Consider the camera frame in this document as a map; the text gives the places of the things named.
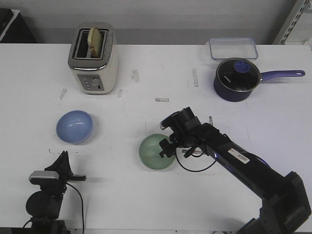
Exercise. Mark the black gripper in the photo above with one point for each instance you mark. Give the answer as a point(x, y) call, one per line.
point(58, 187)
point(182, 123)

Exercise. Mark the green bowl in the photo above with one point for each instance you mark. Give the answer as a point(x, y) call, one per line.
point(149, 152)

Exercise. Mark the blue bowl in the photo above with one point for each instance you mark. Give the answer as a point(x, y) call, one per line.
point(75, 127)

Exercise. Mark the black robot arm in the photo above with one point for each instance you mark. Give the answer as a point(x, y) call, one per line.
point(44, 206)
point(228, 176)

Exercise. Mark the purple saucepan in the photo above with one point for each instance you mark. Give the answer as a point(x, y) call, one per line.
point(234, 96)

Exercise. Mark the cream toaster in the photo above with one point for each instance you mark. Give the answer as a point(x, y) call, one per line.
point(95, 76)

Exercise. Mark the glass pot lid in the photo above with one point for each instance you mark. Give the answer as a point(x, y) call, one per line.
point(238, 75)

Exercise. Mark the clear plastic food container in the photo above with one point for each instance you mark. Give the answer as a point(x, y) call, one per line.
point(226, 48)

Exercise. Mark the toast slice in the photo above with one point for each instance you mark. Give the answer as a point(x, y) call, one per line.
point(94, 41)

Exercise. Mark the black box at corner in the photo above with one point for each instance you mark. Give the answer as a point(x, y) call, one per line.
point(13, 28)

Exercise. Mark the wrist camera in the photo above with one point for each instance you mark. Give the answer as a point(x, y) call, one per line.
point(43, 177)
point(170, 122)

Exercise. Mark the metal shelf rail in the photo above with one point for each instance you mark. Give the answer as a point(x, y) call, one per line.
point(297, 26)

